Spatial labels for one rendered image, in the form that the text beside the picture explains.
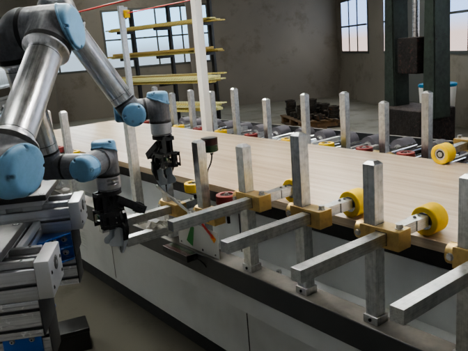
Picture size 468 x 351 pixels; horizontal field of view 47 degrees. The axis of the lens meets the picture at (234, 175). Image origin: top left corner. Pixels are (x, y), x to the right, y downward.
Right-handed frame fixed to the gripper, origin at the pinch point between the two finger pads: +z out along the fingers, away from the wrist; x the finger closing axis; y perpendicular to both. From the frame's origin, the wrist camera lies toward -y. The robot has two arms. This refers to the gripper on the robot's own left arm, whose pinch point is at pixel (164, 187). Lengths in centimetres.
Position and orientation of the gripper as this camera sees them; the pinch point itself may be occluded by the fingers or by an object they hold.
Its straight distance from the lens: 201.3
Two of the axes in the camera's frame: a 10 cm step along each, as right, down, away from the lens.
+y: 6.2, 1.3, -7.7
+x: 7.8, -2.0, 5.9
